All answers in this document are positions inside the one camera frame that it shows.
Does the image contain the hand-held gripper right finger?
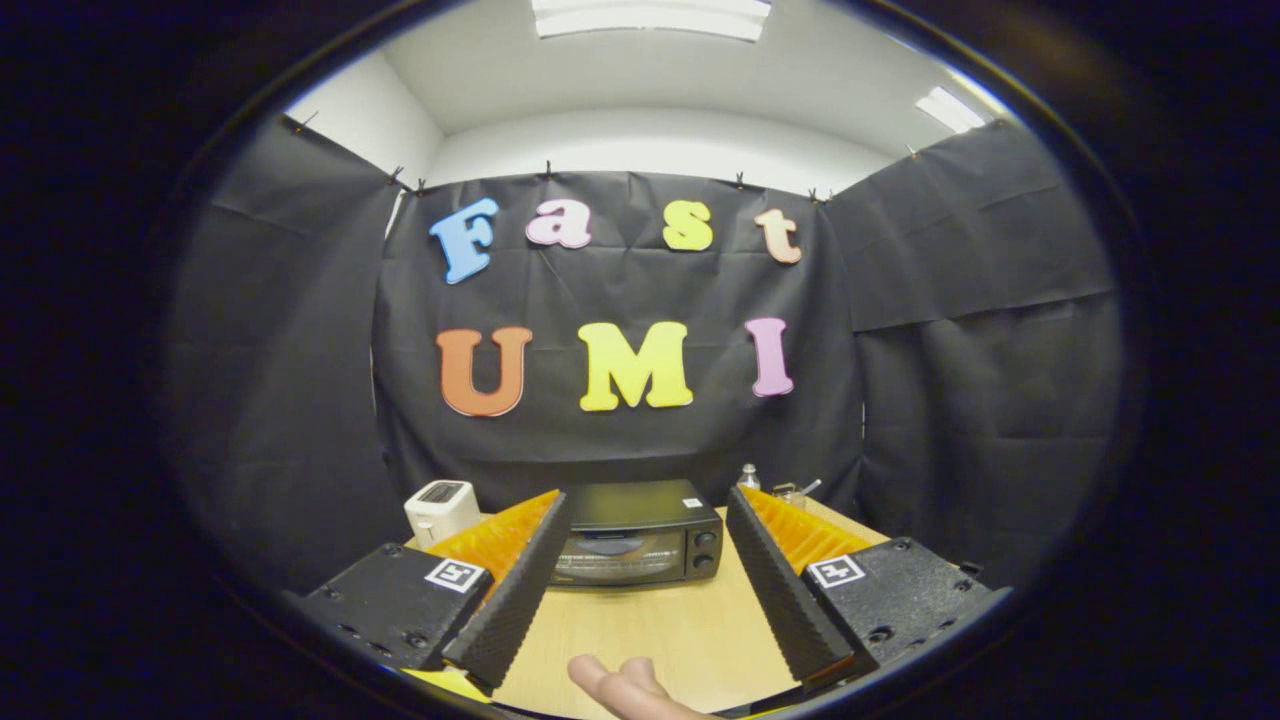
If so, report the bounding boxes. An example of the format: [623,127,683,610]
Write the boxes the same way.
[726,484,1013,693]

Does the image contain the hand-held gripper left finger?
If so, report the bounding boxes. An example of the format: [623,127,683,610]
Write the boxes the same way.
[300,488,573,698]

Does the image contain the black toaster oven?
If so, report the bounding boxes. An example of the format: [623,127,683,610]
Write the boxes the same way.
[548,479,725,588]

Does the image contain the white pop-up toaster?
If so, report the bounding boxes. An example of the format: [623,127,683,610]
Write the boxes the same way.
[404,480,482,549]

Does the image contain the black backdrop cloth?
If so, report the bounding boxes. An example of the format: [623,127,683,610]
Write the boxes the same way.
[165,112,1126,591]

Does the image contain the small ceiling light panel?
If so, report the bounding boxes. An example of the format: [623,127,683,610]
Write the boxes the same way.
[915,85,986,134]

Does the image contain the long ceiling light panel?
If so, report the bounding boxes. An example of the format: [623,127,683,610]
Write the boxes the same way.
[530,0,773,43]

